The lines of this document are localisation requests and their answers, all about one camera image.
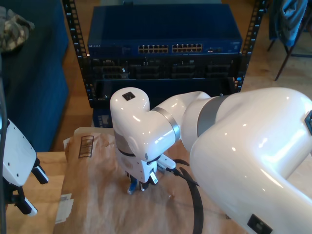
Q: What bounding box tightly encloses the blue network cable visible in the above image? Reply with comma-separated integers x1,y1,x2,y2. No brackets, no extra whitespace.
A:
126,181,137,195

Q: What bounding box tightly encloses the brown paper mailer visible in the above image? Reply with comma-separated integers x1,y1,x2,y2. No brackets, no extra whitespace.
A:
54,125,247,234

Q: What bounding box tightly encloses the blue sofa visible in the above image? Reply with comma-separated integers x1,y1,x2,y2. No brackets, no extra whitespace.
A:
0,0,70,183

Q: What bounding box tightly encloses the dark blue box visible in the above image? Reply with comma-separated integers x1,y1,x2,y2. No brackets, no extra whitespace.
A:
92,108,114,128

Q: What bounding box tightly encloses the black rack shelf unit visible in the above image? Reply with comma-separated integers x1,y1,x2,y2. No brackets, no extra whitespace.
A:
89,77,238,109

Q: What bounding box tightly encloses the black rack server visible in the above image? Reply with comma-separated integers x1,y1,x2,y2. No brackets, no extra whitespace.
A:
81,55,244,80

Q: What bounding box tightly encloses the camouflage cloth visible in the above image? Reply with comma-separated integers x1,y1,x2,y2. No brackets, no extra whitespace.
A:
0,6,36,54

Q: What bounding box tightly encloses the dark metal chair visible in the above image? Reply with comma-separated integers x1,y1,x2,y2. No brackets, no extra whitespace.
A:
267,0,312,82

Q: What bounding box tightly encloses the blue network switch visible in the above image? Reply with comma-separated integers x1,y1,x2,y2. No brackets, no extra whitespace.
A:
87,3,244,57

